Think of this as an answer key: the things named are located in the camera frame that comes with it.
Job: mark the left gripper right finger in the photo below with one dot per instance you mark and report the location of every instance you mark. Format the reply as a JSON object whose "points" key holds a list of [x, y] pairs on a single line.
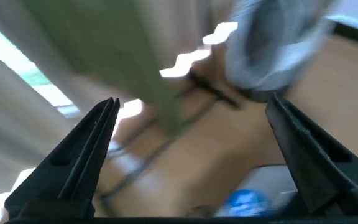
{"points": [[325, 174]]}

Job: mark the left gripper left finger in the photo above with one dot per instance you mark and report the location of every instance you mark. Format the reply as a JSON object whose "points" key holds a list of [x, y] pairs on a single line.
{"points": [[73, 174]]}

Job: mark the green printed shirt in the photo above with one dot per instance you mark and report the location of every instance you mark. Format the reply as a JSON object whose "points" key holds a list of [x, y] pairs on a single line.
{"points": [[110, 46]]}

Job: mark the pale grey garment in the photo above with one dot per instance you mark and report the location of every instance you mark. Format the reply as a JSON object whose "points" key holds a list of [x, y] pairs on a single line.
{"points": [[275, 46]]}

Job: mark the black clothes rack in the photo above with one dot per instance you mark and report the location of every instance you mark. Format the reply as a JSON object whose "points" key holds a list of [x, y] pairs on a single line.
{"points": [[216, 92]]}

